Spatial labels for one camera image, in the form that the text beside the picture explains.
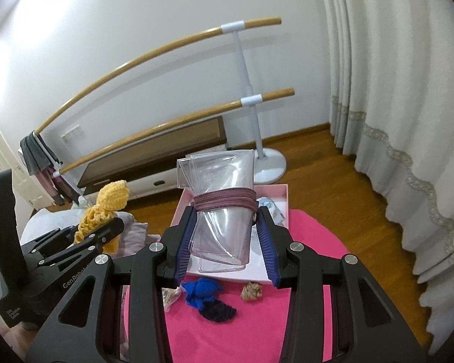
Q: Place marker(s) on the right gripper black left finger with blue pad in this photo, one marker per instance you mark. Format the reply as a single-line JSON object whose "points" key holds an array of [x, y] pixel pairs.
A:
{"points": [[85, 325]]}

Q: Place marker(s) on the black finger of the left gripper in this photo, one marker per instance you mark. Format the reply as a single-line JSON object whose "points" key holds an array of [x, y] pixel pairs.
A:
{"points": [[98, 234]]}

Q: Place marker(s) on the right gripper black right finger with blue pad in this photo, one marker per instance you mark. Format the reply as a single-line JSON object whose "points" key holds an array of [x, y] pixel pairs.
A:
{"points": [[337, 310]]}

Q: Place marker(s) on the yellow crochet fish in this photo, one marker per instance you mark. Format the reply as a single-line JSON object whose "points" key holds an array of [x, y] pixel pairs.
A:
{"points": [[111, 199]]}

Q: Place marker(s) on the beige stocking bundle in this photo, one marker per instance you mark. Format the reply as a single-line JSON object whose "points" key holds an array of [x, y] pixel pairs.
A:
{"points": [[251, 291]]}

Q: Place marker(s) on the clear plastic pouch with cord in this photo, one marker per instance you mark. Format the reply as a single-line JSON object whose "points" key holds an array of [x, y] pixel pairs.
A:
{"points": [[223, 195]]}

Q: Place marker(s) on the plastic bag with beige yarn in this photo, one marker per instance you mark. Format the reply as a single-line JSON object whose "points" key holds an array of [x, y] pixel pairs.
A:
{"points": [[170, 296]]}

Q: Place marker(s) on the brown white tv cabinet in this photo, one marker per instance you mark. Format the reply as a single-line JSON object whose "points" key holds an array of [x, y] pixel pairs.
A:
{"points": [[149, 166]]}

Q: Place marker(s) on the grey cloth on bar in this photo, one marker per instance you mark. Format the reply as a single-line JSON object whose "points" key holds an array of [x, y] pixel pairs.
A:
{"points": [[37, 156]]}

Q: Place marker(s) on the pink round table cover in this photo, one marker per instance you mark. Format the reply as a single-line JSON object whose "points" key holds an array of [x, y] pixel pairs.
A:
{"points": [[257, 331]]}

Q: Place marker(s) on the blue crochet item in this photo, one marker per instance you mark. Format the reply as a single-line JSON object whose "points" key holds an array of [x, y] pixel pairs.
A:
{"points": [[201, 291]]}

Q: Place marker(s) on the dark navy crochet item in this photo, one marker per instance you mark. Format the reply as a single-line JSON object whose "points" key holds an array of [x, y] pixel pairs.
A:
{"points": [[217, 311]]}

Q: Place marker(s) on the light blue printed cloth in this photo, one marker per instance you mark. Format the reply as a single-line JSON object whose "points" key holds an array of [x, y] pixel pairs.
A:
{"points": [[276, 214]]}

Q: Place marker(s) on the pink cardboard box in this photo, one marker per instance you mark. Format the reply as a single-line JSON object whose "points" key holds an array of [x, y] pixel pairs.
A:
{"points": [[254, 271]]}

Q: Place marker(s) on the white bar stand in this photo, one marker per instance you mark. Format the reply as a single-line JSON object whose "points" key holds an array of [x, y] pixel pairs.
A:
{"points": [[269, 164]]}

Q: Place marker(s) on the lower wooden ballet bar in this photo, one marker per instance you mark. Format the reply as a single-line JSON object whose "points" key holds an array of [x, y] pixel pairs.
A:
{"points": [[177, 122]]}

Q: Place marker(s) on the wooden ballet bar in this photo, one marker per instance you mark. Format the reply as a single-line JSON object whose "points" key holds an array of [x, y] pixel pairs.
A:
{"points": [[177, 122], [227, 28]]}

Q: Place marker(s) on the upper wooden ballet bar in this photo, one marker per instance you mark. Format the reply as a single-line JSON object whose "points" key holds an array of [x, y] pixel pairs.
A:
{"points": [[227, 28]]}

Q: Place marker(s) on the white lace-trimmed curtain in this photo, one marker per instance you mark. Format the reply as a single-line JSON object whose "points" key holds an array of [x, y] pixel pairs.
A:
{"points": [[392, 108]]}

